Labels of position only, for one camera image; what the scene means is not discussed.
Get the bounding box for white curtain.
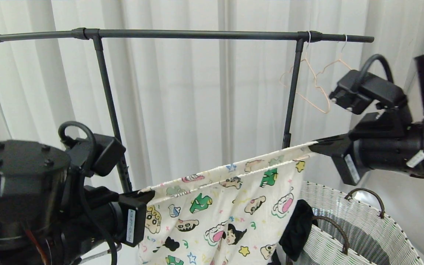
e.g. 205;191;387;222
0;0;424;192

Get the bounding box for black cable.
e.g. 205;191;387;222
58;121;119;265
355;54;395;86

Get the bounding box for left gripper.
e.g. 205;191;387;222
61;190;156;258

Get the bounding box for cream printed garment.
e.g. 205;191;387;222
137;142;317;265

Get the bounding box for pink clothes hanger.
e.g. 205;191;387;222
315;36;354;89
279;32;331;114

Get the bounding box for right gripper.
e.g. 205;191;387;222
332;127;424;186

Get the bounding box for white laundry basket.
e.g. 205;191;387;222
297;180;424;265

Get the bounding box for black garment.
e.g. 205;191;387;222
276;199;318;262

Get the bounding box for black clothes rack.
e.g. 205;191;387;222
0;28;375;194

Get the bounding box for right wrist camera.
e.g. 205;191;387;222
329;69;413;137

